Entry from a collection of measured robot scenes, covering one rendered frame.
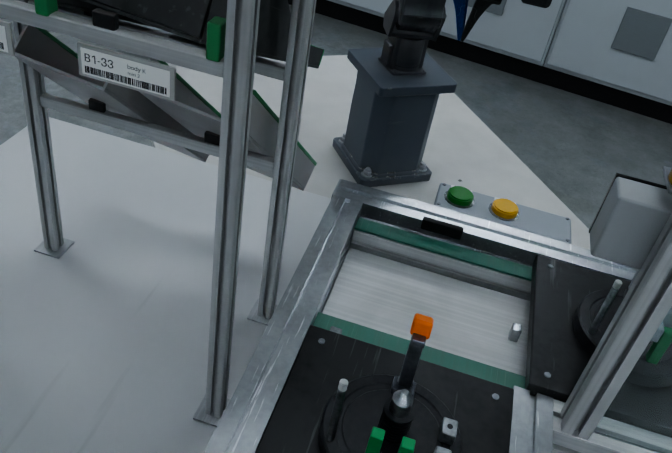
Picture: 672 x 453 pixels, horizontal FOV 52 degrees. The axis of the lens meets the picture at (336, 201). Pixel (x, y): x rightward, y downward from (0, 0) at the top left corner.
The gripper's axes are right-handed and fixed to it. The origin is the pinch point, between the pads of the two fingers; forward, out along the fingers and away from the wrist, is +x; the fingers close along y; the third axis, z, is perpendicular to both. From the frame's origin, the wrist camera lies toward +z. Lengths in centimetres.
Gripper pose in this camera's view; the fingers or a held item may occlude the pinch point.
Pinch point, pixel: (467, 15)
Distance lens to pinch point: 92.5
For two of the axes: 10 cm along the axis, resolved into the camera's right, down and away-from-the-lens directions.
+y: 9.5, 2.7, -1.4
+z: -2.7, 5.4, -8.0
